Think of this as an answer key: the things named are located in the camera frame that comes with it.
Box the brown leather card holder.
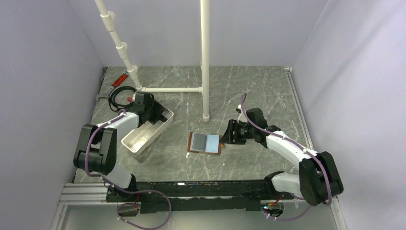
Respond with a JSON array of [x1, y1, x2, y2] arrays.
[[187, 132, 224, 155]]

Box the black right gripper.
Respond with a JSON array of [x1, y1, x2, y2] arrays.
[[219, 119, 256, 145]]

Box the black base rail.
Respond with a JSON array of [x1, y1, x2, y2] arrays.
[[106, 179, 293, 214]]

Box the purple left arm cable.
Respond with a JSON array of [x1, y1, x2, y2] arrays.
[[84, 109, 172, 230]]

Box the white plastic tray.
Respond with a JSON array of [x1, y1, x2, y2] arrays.
[[121, 107, 174, 155]]

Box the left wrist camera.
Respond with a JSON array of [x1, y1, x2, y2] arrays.
[[129, 92, 154, 111]]

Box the white PVC pipe frame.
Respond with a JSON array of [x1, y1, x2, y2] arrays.
[[95, 0, 210, 122]]

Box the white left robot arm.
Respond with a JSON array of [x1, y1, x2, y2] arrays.
[[73, 103, 174, 201]]

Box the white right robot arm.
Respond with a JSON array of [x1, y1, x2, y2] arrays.
[[220, 120, 344, 207]]

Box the light blue credit card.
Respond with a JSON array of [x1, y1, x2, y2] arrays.
[[205, 135, 220, 154]]

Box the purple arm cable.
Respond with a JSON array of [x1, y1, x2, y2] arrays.
[[239, 92, 333, 222], [84, 109, 172, 230]]

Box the red handled pliers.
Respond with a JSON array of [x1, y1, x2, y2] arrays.
[[95, 73, 128, 102]]

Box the dark grey credit card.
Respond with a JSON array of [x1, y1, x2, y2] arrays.
[[190, 132, 207, 152]]

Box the coiled black cable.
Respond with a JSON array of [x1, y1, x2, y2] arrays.
[[108, 86, 140, 113]]

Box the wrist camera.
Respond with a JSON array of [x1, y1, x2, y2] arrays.
[[129, 92, 154, 111], [246, 108, 268, 128]]

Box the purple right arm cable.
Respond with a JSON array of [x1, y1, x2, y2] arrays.
[[239, 92, 333, 222]]

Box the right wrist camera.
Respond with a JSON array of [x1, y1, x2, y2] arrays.
[[246, 108, 268, 128]]

